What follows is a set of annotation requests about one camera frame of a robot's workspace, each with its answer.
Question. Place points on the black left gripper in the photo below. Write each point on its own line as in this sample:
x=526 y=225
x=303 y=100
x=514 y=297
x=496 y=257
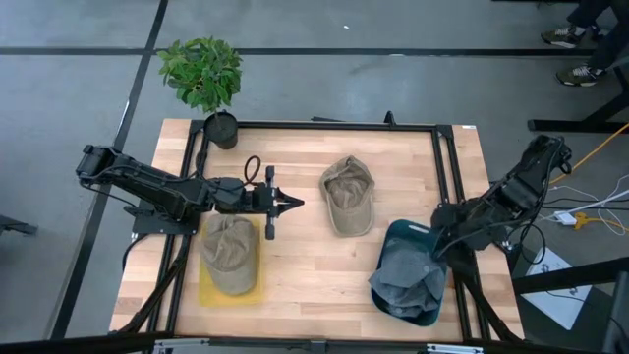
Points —
x=241 y=199

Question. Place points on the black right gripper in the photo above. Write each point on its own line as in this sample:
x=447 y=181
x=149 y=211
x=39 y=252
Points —
x=459 y=226

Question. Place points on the beige baseball cap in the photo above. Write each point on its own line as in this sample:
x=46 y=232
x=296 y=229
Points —
x=231 y=255
x=349 y=206

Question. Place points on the yellow plastic bin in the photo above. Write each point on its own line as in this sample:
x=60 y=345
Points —
x=211 y=299

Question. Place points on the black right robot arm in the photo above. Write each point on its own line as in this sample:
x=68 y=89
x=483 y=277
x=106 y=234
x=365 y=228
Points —
x=516 y=192

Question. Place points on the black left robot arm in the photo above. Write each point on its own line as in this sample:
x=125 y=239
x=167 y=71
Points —
x=147 y=184

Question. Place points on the teal plastic bin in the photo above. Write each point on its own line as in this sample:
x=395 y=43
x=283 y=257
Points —
x=400 y=231

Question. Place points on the white power adapter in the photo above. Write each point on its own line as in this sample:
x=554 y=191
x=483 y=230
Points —
x=565 y=218

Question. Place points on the black metal bar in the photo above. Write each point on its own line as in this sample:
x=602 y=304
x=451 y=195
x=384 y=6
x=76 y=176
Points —
x=565 y=277

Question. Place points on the white paper sheet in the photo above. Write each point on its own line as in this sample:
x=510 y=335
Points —
x=560 y=305

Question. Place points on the green plant in black pot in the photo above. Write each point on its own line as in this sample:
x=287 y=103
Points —
x=204 y=74

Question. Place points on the black desk base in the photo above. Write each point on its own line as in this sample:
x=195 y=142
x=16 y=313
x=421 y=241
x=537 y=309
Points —
x=575 y=125

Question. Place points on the person's shoe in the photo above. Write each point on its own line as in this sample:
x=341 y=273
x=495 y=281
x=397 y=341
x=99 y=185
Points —
x=577 y=76
x=560 y=35

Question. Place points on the person's leg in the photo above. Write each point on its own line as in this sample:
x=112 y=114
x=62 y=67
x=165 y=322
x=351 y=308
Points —
x=611 y=46
x=589 y=11

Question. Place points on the black crossbeam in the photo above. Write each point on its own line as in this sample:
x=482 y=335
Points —
x=74 y=345

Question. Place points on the black floor stand foot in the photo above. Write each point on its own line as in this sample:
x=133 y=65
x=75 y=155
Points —
x=15 y=225

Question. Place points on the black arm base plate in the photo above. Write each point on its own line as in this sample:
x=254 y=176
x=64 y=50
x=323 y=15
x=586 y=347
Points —
x=501 y=235
x=147 y=227

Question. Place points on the silver metal bracket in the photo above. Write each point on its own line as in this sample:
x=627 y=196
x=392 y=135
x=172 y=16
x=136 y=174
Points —
x=454 y=349
x=182 y=344

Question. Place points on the small grey bracket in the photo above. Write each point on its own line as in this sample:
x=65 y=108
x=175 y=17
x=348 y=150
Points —
x=317 y=346

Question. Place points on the black post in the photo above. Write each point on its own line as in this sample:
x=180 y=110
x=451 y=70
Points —
x=619 y=324

